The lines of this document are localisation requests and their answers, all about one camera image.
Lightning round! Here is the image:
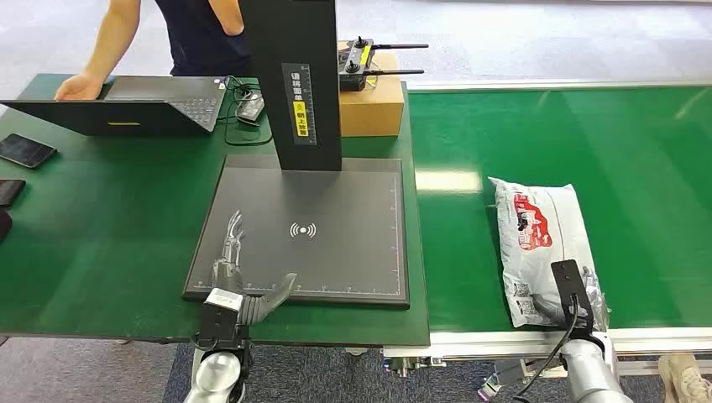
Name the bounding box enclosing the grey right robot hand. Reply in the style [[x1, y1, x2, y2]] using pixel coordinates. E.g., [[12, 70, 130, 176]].
[[533, 265, 611, 336]]

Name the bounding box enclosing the beige shoe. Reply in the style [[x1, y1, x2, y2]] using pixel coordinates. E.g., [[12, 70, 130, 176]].
[[658, 353, 712, 403]]

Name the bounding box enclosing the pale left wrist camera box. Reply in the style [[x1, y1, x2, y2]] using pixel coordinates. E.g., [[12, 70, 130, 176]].
[[202, 287, 244, 313]]

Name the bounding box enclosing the yellow black ruler label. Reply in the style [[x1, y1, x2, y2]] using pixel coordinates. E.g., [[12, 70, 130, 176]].
[[280, 62, 319, 148]]

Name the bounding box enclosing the brown cardboard box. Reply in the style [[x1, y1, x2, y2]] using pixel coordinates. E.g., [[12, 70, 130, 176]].
[[338, 41, 406, 139]]

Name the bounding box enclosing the black smartphone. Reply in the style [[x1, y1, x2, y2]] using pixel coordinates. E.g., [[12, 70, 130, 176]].
[[0, 133, 59, 170], [0, 178, 27, 208]]

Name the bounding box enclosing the green conveyor belt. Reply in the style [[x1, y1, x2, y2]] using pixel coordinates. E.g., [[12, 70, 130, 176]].
[[382, 79, 712, 385]]

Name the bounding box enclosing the grey power adapter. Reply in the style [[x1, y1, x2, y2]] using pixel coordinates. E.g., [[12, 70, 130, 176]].
[[235, 91, 268, 128]]

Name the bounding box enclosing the black remote controller with antennas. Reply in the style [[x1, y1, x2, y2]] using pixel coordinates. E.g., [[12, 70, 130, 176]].
[[338, 35, 430, 93]]

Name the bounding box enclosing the black laptop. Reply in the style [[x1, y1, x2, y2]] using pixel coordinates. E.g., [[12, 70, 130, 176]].
[[0, 75, 230, 138]]

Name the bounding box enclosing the black inbound scanning machine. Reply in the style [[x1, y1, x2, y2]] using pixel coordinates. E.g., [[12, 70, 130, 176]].
[[182, 0, 411, 311]]

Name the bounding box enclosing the black power cable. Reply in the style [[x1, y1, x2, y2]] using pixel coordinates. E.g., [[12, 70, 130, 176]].
[[215, 75, 275, 148]]

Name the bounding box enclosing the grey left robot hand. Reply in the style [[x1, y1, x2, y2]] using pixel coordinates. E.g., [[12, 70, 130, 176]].
[[210, 209, 299, 311]]

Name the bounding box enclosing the person's right hand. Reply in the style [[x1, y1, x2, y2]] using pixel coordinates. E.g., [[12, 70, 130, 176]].
[[54, 73, 106, 102]]

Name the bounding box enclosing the person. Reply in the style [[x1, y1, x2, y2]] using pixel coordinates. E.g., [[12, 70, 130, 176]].
[[54, 0, 253, 102]]

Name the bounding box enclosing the grey red courier package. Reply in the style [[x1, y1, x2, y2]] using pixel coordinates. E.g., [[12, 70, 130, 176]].
[[488, 176, 610, 329]]

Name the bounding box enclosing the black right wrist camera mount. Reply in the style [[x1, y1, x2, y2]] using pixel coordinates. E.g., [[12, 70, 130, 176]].
[[550, 259, 596, 335]]

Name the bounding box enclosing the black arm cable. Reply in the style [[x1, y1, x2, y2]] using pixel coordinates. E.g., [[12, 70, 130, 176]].
[[511, 293, 583, 403]]

